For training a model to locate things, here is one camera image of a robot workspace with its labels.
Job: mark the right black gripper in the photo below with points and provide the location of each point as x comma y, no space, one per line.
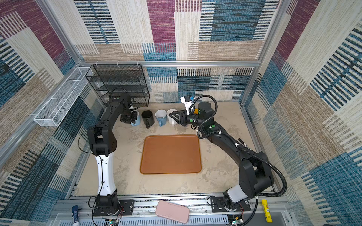
182,116

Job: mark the black mug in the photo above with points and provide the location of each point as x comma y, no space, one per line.
148,118

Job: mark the light blue mug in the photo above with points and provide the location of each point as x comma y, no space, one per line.
135,118

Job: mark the white wire wall basket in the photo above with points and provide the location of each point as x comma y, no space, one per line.
58,106

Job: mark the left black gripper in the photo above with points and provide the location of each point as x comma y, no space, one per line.
133,119

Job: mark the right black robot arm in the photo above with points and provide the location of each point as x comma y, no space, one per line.
257,176

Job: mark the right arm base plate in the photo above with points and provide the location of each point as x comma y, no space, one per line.
218,205

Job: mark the blue white marker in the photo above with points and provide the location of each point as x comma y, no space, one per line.
75,216

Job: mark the yellow marker right rail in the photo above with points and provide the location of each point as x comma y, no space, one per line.
266,211

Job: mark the black marker on floor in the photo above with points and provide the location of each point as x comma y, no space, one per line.
243,143

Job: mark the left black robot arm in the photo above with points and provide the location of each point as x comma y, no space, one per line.
102,144

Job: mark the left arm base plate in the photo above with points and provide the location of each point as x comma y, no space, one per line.
125,208

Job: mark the blue patterned mug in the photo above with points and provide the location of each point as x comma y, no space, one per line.
161,116

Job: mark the black mesh shelf rack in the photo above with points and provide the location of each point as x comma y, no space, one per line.
113,80

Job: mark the white faceted mug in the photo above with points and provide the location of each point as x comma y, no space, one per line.
170,119

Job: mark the brown serving tray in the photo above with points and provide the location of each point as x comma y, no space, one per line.
171,154

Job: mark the pink pouch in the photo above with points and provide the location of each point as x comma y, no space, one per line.
172,211

